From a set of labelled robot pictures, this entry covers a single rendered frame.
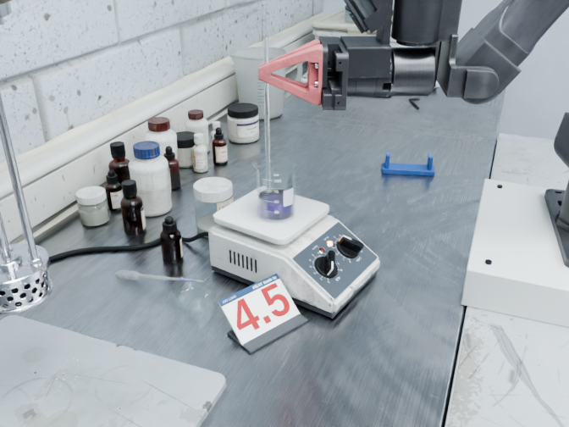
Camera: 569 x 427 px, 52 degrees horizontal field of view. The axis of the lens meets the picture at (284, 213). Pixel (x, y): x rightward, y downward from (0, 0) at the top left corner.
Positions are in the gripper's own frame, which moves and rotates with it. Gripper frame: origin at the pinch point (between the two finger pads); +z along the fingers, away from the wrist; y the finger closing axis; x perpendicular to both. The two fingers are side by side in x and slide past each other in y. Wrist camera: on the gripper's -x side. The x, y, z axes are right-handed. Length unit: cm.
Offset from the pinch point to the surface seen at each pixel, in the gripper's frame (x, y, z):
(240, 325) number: 26.0, 14.6, 3.3
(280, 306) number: 26.1, 10.8, -1.5
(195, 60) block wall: 14, -67, 17
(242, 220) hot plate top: 18.9, 1.8, 3.3
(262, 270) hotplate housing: 24.0, 6.0, 0.7
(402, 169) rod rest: 26.6, -32.8, -25.7
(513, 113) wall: 46, -128, -87
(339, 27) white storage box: 14, -110, -22
